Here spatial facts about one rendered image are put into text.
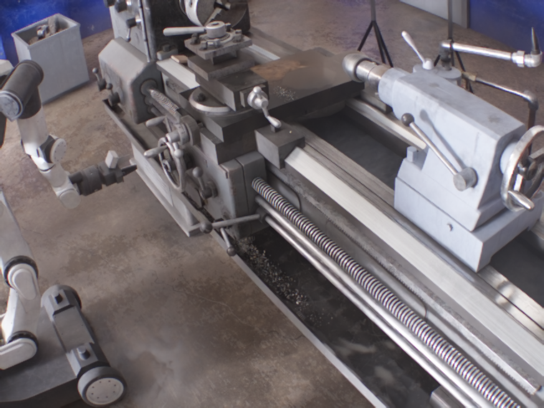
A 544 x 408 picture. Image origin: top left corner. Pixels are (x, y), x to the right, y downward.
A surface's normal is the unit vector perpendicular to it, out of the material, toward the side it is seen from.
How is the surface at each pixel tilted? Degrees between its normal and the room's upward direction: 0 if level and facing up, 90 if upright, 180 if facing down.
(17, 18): 90
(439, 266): 36
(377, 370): 0
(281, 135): 0
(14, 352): 90
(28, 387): 0
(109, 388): 90
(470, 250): 90
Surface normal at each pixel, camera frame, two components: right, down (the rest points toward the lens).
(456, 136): -0.85, 0.27
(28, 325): 0.53, 0.47
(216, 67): -0.10, -0.79
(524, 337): -0.58, -0.42
